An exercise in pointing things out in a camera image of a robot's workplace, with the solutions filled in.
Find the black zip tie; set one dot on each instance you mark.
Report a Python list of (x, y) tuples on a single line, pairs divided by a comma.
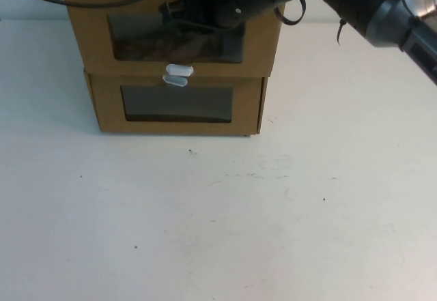
[(340, 31)]

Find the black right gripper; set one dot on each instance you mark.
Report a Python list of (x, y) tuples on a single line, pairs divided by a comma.
[(205, 4)]

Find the cardboard shoe box with window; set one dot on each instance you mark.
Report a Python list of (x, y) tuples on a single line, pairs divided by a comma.
[(88, 38), (109, 110)]

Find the white plastic pull tab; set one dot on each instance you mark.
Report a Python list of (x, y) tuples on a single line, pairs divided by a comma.
[(179, 69)]

